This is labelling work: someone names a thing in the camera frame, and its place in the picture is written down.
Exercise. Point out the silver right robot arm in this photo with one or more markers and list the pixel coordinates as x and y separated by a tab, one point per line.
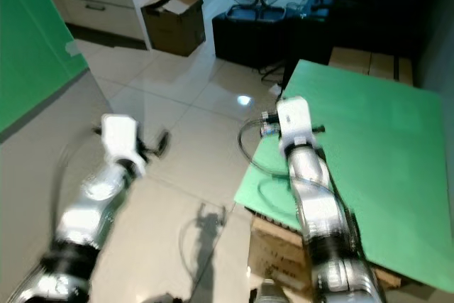
316	196

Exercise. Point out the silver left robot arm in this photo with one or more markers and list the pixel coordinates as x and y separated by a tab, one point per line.
89	214

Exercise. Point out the white power strip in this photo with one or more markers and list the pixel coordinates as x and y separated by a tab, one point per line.
274	90

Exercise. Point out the low black cabinet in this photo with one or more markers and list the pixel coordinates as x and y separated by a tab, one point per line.
248	40

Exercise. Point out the flat plain cardboard box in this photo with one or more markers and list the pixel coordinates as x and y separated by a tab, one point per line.
369	63

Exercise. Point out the open brown cardboard box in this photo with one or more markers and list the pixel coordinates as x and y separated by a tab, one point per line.
174	26

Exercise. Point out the printed cardboard box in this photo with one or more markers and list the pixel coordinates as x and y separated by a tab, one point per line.
280	253

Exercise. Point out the tall dark furniture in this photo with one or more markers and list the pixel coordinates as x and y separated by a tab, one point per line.
362	1

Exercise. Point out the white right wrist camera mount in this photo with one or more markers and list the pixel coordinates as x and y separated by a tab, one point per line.
294	117

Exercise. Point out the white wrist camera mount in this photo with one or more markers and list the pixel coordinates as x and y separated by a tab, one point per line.
120	138
294	117

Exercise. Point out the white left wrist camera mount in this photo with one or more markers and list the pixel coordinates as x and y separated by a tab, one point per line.
120	138

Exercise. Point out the green wall panel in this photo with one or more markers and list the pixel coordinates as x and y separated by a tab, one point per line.
32	40

